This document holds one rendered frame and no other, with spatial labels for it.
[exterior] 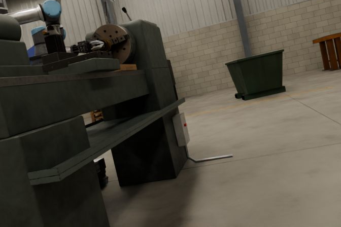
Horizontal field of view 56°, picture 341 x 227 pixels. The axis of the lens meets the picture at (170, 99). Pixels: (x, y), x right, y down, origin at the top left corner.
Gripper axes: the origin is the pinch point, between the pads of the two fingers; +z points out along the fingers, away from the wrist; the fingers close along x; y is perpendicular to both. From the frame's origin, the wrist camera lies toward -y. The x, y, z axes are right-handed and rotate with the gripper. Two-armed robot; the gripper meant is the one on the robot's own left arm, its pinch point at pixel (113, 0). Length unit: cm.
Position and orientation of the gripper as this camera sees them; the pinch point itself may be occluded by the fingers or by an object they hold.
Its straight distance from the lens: 233.2
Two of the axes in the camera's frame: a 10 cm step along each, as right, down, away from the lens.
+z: 5.6, 8.3, -0.4
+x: 8.0, -5.5, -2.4
